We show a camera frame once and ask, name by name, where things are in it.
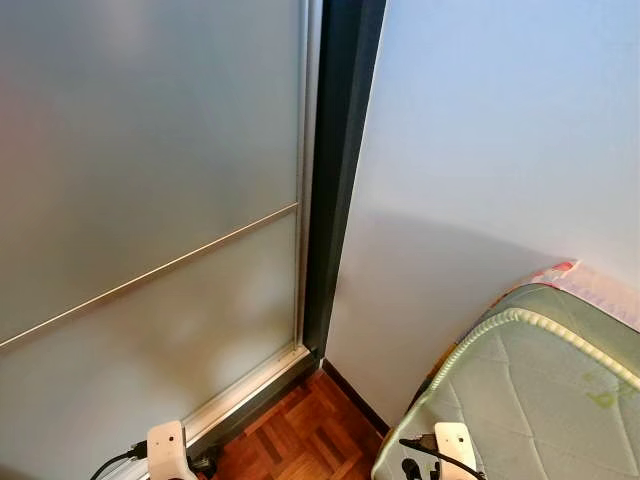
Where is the dark wooden skirting board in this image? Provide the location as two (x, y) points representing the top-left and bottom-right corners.
(322, 358), (391, 437)

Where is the pink white striped fabric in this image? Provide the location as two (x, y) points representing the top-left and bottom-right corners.
(530, 260), (640, 329)

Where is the frosted glass sliding door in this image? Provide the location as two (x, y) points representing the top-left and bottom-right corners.
(0, 0), (326, 480)

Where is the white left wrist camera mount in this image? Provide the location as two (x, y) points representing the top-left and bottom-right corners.
(146, 420), (199, 480)

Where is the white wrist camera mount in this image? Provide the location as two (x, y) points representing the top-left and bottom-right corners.
(146, 420), (199, 480)
(433, 422), (481, 480)

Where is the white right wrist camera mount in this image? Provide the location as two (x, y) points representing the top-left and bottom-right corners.
(433, 422), (481, 480)

